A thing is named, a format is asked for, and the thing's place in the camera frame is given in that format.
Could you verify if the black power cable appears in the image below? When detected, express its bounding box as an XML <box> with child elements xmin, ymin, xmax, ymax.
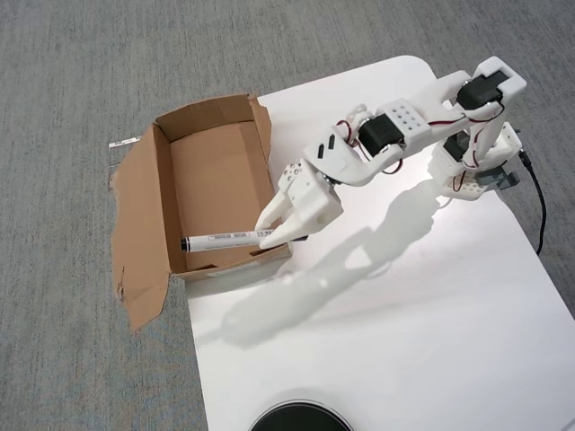
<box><xmin>518</xmin><ymin>150</ymin><xmax>547</xmax><ymax>257</ymax></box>

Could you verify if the white marker pen black cap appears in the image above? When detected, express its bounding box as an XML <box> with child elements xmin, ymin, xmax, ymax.
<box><xmin>180</xmin><ymin>227</ymin><xmax>311</xmax><ymax>253</ymax></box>

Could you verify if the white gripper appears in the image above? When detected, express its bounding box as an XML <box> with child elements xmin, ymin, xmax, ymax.
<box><xmin>255</xmin><ymin>162</ymin><xmax>345</xmax><ymax>251</ymax></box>

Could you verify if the open brown cardboard box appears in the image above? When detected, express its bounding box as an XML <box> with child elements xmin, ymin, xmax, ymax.
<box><xmin>109</xmin><ymin>92</ymin><xmax>294</xmax><ymax>332</ymax></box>

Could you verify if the grey table clamp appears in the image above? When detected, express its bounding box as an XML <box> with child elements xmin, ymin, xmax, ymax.
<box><xmin>475</xmin><ymin>168</ymin><xmax>521</xmax><ymax>193</ymax></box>

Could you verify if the black round disc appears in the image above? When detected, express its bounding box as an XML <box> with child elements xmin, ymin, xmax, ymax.
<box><xmin>247</xmin><ymin>399</ymin><xmax>356</xmax><ymax>431</ymax></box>

